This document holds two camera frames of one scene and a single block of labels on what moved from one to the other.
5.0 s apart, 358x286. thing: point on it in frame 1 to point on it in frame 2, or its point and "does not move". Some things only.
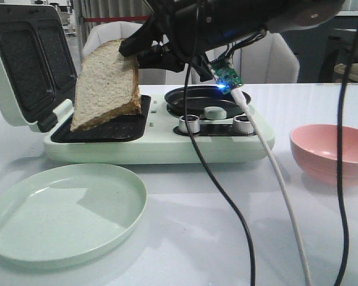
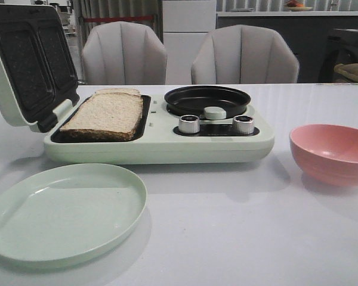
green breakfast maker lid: [30, 61] does not move
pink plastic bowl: [314, 148] does not move
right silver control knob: [241, 124] does not move
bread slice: [107, 86] to [108, 116]
